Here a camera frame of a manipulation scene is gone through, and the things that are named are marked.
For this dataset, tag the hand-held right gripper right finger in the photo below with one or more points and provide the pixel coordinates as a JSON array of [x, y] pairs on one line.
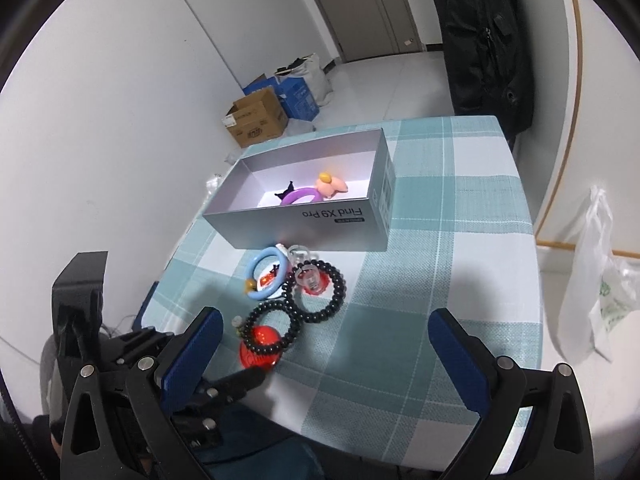
[[455, 360]]

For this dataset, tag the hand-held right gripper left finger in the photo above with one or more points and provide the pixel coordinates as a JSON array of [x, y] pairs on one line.
[[192, 360]]

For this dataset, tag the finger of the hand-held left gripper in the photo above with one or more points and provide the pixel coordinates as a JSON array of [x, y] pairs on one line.
[[200, 432], [235, 382]]

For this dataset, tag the red translucent round ornament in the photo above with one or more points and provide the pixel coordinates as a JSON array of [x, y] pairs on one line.
[[260, 357]]

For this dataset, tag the white round badge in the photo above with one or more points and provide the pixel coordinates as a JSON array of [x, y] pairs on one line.
[[270, 275]]

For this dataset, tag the grey cardboard box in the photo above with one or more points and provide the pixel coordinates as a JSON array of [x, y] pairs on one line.
[[300, 222]]

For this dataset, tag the blue bar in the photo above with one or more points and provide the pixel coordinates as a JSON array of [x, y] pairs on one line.
[[149, 305]]

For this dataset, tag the teal plaid tablecloth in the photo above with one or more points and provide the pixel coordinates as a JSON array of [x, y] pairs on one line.
[[400, 260]]

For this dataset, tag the white plastic bag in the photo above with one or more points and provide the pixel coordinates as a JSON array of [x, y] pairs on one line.
[[590, 285]]

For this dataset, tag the small white floor object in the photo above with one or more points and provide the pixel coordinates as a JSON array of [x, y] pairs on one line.
[[214, 184]]

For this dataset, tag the black bow hair clip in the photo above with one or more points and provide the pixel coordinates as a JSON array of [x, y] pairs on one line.
[[286, 191]]

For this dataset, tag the pink yellow figure charm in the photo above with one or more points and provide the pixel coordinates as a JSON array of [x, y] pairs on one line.
[[330, 186]]

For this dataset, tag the brown cardboard box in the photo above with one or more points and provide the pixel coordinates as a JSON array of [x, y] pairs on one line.
[[255, 117]]

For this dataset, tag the blue cardboard box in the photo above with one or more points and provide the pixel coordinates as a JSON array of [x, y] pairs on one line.
[[300, 100]]

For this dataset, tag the white panel with wooden trim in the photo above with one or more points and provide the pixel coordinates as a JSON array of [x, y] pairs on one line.
[[600, 110]]

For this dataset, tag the black coat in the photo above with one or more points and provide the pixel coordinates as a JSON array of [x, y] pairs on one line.
[[480, 35]]

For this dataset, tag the grey door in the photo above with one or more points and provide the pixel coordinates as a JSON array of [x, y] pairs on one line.
[[360, 5]]

